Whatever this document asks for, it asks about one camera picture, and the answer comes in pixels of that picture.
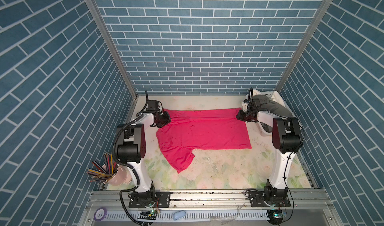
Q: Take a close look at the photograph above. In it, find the pink t shirt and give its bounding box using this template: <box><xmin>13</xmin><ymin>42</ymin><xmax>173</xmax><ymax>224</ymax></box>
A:
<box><xmin>156</xmin><ymin>108</ymin><xmax>252</xmax><ymax>173</ymax></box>

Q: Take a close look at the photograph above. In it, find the white plastic laundry basket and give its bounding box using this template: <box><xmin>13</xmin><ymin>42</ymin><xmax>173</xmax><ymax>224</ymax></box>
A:
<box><xmin>243</xmin><ymin>88</ymin><xmax>294</xmax><ymax>137</ymax></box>

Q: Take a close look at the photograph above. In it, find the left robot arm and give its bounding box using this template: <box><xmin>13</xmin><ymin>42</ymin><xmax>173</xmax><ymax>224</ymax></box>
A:
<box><xmin>112</xmin><ymin>99</ymin><xmax>171</xmax><ymax>205</ymax></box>

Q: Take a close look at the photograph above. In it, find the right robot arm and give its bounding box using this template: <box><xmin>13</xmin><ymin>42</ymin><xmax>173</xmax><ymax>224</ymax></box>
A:
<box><xmin>237</xmin><ymin>109</ymin><xmax>304</xmax><ymax>208</ymax></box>

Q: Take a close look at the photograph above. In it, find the grey t shirt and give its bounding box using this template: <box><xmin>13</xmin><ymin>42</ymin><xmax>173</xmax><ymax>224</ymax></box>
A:
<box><xmin>249</xmin><ymin>94</ymin><xmax>293</xmax><ymax>118</ymax></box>

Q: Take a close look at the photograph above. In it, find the pink pencil cup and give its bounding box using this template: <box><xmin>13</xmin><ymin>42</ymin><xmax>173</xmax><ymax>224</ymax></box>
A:
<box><xmin>107</xmin><ymin>166</ymin><xmax>132</xmax><ymax>187</ymax></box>

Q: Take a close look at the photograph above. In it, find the bundle of coloured pencils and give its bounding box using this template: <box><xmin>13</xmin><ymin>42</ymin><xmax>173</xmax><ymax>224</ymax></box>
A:
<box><xmin>86</xmin><ymin>153</ymin><xmax>118</xmax><ymax>185</ymax></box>

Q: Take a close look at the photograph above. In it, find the left green circuit board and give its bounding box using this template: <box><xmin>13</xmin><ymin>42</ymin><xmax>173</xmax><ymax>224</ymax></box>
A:
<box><xmin>139</xmin><ymin>210</ymin><xmax>158</xmax><ymax>220</ymax></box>

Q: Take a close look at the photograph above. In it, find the green circuit board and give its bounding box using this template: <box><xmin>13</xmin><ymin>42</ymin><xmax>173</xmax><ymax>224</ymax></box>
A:
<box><xmin>267</xmin><ymin>210</ymin><xmax>285</xmax><ymax>226</ymax></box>
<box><xmin>139</xmin><ymin>210</ymin><xmax>158</xmax><ymax>220</ymax></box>

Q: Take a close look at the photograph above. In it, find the light blue cloth piece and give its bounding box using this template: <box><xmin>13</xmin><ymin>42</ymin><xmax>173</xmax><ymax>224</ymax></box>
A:
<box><xmin>173</xmin><ymin>211</ymin><xmax>187</xmax><ymax>221</ymax></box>

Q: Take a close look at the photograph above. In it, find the right green circuit board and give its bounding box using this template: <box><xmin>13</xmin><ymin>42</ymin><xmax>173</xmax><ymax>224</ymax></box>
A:
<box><xmin>267</xmin><ymin>210</ymin><xmax>285</xmax><ymax>226</ymax></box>

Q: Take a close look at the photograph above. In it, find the purple tape roll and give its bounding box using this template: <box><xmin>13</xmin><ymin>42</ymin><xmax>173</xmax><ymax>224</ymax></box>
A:
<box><xmin>93</xmin><ymin>208</ymin><xmax>108</xmax><ymax>222</ymax></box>

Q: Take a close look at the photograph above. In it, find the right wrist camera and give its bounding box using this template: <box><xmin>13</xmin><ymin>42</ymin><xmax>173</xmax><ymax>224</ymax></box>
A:
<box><xmin>242</xmin><ymin>99</ymin><xmax>250</xmax><ymax>112</ymax></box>

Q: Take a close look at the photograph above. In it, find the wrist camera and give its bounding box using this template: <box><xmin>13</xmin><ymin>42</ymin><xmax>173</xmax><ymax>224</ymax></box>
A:
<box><xmin>146</xmin><ymin>100</ymin><xmax>163</xmax><ymax>114</ymax></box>
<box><xmin>242</xmin><ymin>99</ymin><xmax>250</xmax><ymax>112</ymax></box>

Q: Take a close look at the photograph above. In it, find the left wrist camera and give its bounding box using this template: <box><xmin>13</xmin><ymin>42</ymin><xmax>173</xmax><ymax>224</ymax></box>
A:
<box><xmin>146</xmin><ymin>100</ymin><xmax>163</xmax><ymax>114</ymax></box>

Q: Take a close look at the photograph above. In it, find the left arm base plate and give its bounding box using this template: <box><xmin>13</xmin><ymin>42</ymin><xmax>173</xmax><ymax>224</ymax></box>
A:
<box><xmin>129</xmin><ymin>191</ymin><xmax>171</xmax><ymax>209</ymax></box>

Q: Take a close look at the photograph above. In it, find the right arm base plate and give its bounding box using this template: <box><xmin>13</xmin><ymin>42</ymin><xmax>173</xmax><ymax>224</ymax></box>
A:
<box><xmin>244</xmin><ymin>190</ymin><xmax>291</xmax><ymax>208</ymax></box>

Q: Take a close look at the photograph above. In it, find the aluminium mounting rail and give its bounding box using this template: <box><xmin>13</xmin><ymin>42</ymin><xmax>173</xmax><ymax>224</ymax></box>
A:
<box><xmin>86</xmin><ymin>188</ymin><xmax>334</xmax><ymax>211</ymax></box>

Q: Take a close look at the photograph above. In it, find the white slotted cable duct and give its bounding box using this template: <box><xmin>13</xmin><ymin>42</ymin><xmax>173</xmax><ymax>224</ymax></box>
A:
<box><xmin>98</xmin><ymin>210</ymin><xmax>271</xmax><ymax>222</ymax></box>

